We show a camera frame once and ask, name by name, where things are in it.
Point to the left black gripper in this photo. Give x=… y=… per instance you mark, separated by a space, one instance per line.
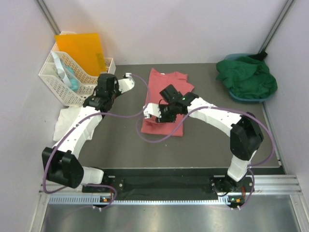
x=118 y=93

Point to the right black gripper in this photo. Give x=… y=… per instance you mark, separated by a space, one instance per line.
x=163 y=119

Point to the pink t shirt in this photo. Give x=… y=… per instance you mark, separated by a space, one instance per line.
x=157 y=82

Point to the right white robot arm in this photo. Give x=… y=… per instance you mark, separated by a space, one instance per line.
x=244 y=133

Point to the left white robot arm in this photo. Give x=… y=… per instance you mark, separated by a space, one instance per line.
x=60 y=163

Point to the dark grey table mat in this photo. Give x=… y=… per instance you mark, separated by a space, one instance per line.
x=116 y=143

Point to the white perforated desk organizer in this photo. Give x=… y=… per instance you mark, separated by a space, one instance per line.
x=73 y=65

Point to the orange plastic board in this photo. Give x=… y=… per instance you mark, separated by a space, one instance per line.
x=85 y=49

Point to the white folded t shirt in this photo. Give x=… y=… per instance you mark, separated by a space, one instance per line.
x=65 y=120

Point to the blue laundry basket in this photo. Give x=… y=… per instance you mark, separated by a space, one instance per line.
x=253 y=100

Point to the green t shirt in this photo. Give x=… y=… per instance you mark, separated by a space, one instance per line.
x=248 y=77

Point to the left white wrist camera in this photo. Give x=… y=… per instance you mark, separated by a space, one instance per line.
x=127 y=83

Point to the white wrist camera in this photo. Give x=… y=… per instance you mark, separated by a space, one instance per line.
x=151 y=109
x=127 y=83

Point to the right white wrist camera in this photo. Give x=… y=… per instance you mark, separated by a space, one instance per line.
x=151 y=109

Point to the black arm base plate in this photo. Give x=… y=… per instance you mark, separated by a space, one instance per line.
x=168 y=184

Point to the aluminium frame rail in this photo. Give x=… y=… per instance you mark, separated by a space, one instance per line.
x=48 y=16

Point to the grey slotted cable duct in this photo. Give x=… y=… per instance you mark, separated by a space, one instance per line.
x=105 y=199

